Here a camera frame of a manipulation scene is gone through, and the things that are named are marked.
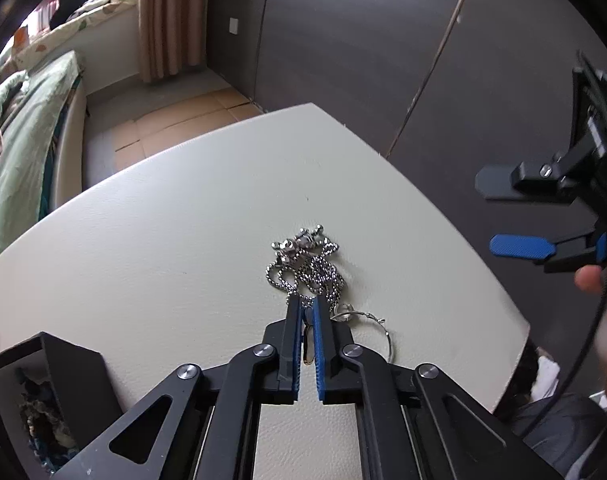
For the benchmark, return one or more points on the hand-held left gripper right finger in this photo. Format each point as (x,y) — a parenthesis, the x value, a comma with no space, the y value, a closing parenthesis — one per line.
(321,355)

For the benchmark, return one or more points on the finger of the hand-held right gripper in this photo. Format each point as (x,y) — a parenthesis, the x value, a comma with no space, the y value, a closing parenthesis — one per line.
(501,182)
(518,247)

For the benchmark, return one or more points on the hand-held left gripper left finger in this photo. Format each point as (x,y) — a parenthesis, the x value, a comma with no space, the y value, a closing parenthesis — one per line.
(296,345)

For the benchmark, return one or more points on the black cardboard box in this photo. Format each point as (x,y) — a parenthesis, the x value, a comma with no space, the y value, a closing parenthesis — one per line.
(73,375)

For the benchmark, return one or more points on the person's right hand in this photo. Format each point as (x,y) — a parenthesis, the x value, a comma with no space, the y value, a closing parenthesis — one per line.
(588,279)

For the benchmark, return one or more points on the silver hoop earring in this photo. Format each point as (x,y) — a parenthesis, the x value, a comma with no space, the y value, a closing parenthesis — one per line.
(383,340)

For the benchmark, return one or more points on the grey trousers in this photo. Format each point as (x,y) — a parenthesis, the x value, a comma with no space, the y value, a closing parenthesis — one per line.
(568,435)

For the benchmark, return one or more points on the flat cardboard sheet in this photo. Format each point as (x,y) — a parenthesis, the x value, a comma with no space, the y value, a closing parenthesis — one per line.
(183,120)

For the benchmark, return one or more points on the green bed sheet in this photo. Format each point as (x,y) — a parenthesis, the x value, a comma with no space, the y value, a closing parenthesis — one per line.
(18,170)

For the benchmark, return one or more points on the pink curtain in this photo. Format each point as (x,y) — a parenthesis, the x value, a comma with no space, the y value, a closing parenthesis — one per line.
(173,20)

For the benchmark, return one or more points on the light green quilt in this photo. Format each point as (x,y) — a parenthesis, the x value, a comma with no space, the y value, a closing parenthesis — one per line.
(3,95)

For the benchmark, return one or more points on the patterned window seat cushion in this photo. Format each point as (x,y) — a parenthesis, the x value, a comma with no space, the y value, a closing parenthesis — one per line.
(78,25)

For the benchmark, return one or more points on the black bag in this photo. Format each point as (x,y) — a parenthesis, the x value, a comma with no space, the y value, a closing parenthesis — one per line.
(73,0)

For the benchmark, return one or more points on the white wall socket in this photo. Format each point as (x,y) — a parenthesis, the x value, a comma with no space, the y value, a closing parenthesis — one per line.
(234,25)

